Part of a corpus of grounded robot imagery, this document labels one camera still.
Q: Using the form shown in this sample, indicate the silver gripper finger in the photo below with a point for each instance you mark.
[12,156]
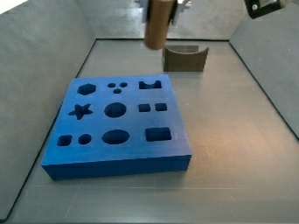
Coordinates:
[143,5]
[180,6]

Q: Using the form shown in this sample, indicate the brown wooden cylinder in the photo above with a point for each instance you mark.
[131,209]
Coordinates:
[157,23]

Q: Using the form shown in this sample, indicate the dark grey curved cradle block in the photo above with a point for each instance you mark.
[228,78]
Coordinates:
[184,58]

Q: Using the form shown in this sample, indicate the blue foam shape-sorting block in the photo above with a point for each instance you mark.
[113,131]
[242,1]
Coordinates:
[119,127]

